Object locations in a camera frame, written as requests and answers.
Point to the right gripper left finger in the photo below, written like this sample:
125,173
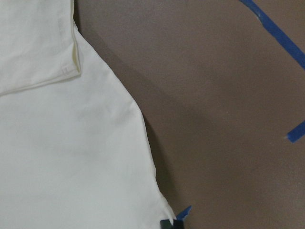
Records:
165,224

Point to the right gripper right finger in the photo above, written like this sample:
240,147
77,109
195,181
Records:
178,224

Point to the cream long-sleeve printed shirt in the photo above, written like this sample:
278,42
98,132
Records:
74,152

